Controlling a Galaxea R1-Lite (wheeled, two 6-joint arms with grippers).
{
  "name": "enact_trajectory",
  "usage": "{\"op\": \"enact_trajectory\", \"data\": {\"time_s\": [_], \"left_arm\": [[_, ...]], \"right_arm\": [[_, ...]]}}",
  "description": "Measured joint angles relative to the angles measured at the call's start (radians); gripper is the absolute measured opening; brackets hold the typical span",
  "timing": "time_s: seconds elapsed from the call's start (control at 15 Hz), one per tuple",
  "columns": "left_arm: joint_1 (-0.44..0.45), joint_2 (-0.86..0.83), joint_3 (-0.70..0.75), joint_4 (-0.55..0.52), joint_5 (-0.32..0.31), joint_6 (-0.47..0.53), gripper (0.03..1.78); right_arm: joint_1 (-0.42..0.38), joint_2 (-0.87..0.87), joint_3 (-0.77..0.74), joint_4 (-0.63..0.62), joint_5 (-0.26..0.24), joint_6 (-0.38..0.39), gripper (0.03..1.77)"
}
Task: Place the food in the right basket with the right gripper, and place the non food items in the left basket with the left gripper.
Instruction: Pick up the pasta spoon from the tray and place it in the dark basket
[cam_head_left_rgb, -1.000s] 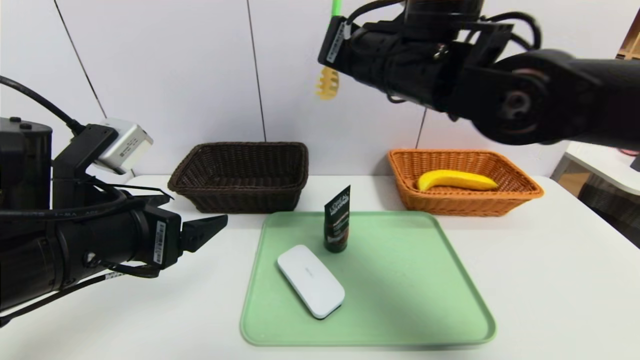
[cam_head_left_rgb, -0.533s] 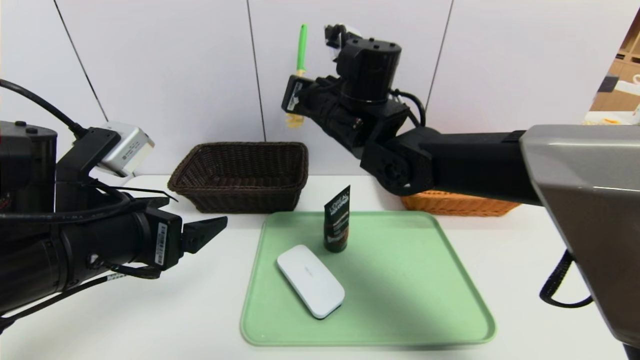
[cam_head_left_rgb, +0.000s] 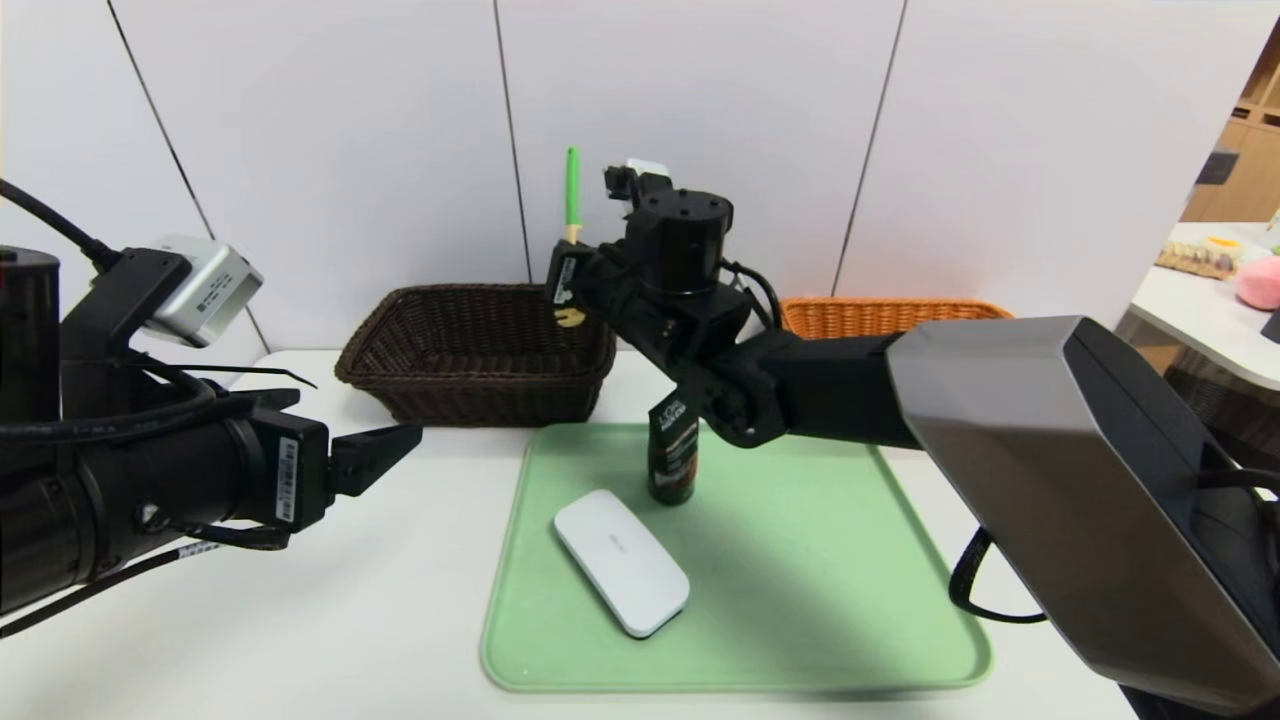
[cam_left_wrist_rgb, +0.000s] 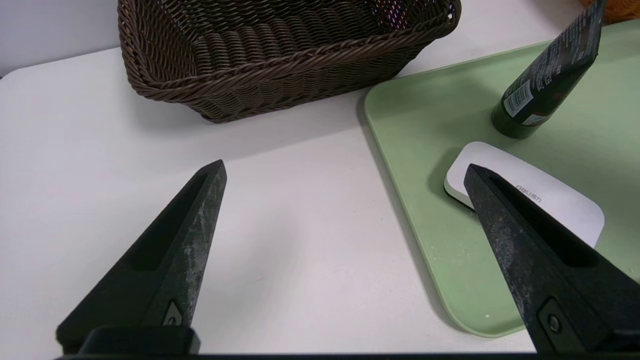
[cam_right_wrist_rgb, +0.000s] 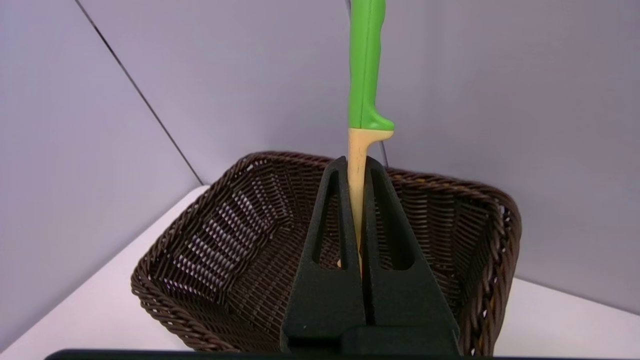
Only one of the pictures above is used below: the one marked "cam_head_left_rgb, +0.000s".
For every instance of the black left camera bracket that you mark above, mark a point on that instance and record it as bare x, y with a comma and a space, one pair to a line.
115, 300

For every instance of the small black box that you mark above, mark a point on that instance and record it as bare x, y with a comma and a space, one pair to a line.
1212, 168

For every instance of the light green plastic tray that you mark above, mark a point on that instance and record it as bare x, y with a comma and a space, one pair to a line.
800, 560

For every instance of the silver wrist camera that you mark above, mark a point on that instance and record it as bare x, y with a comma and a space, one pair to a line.
205, 290
648, 168

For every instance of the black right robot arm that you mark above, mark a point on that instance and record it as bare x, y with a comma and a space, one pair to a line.
1050, 450

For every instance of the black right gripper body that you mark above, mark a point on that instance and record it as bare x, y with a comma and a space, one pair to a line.
565, 278

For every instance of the dark brown wicker basket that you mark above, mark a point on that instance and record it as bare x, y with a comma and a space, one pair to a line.
450, 390

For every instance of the black flat object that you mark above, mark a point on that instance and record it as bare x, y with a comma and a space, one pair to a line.
1272, 328

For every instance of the wooden tray with round pieces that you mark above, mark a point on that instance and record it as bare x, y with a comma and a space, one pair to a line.
1195, 262

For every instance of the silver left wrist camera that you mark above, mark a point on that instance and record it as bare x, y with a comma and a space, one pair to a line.
205, 290

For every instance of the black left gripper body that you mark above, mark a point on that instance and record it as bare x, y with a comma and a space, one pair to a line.
295, 478

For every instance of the light wooden shelf unit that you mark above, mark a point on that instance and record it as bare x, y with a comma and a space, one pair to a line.
1240, 195

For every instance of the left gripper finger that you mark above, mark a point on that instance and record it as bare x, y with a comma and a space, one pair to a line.
370, 455

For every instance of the black cosmetic tube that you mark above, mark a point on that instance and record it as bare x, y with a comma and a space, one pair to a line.
672, 470

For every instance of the orange wicker basket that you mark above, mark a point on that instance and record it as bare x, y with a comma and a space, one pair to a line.
870, 318

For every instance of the white side table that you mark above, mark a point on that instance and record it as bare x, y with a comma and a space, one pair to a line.
1200, 320

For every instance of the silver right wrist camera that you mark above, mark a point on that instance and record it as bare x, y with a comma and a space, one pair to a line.
648, 168

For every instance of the white oblong plastic case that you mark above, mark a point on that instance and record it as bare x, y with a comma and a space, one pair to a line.
620, 560

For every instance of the pink plush toy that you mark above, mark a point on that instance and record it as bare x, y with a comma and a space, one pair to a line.
1260, 285

